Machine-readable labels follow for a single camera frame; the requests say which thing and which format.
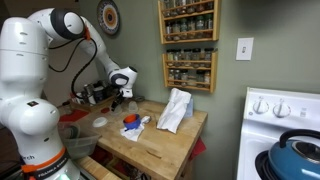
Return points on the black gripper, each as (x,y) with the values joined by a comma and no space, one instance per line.
(117,96)

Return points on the transparent plastic bowl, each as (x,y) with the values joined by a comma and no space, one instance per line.
(117,110)

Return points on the white round lid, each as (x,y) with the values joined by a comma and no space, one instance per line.
(99,122)

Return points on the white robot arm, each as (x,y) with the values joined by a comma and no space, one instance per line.
(24,57)

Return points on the small metal lid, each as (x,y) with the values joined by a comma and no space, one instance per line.
(139,98)

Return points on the small red lid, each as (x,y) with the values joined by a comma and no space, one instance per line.
(105,110)

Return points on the blue bowl with orange inside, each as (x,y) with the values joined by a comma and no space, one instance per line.
(132,121)

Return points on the small clear plastic cup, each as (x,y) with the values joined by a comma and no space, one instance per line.
(133,107)

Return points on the wooden spice tray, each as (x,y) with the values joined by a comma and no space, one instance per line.
(90,108)

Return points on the white crumpled napkin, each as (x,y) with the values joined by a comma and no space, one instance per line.
(132,134)

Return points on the red silicone mat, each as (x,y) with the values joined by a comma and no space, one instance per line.
(76,115)

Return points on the white paper bag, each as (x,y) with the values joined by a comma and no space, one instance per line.
(180,105)

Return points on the clear plastic storage bin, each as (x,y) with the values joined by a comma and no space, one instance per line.
(80,142)

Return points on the lower wooden spice rack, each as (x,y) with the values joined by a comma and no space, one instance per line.
(190,69)

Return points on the wooden spice rack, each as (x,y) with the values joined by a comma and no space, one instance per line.
(183,21)
(190,69)

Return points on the upper wooden spice rack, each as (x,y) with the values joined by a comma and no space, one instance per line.
(183,21)

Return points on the white stove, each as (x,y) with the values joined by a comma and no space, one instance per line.
(267,115)

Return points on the blue kettle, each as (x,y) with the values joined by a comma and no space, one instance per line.
(290,159)

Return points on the decorative wall plate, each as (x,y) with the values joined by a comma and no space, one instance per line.
(108,16)

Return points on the white light switch plate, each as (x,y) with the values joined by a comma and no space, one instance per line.
(244,49)

